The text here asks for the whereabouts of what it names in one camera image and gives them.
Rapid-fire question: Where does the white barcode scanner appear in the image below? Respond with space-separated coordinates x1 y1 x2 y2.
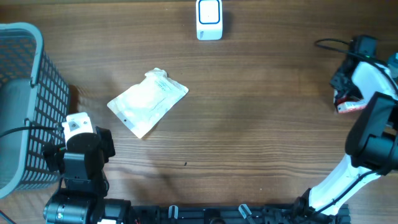
195 0 223 40

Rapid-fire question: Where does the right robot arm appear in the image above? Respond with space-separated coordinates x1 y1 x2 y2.
290 35 397 223

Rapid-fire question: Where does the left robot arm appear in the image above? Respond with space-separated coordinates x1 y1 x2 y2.
43 127 133 223

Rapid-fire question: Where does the white snack pouch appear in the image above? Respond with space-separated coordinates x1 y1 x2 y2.
107 68 188 139

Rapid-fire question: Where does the grey plastic mesh basket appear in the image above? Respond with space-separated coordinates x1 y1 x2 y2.
1 22 70 198

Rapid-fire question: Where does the dark red snack packet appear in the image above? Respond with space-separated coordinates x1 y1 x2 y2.
333 90 367 114

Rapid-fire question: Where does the black left camera cable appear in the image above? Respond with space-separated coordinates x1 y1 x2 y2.
0 126 63 139

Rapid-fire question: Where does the teal Listerine mouthwash bottle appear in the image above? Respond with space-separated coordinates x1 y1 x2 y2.
387 52 398 80

